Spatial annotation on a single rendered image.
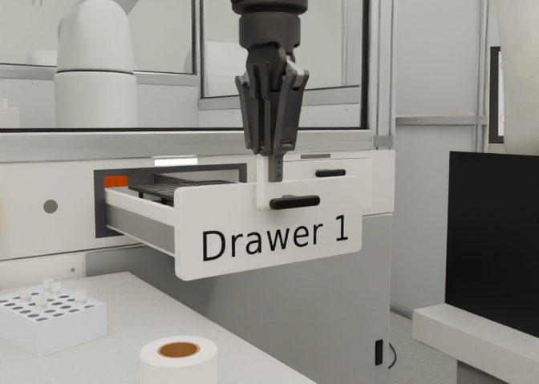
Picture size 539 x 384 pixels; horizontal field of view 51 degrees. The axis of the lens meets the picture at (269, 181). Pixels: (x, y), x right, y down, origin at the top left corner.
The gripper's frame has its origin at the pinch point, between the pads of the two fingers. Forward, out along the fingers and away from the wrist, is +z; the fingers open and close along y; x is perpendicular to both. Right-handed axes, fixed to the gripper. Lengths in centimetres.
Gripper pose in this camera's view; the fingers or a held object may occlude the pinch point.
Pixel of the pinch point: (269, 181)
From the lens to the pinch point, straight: 70.9
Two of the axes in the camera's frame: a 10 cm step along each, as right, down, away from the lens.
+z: 0.0, 9.9, 1.0
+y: 5.6, 0.9, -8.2
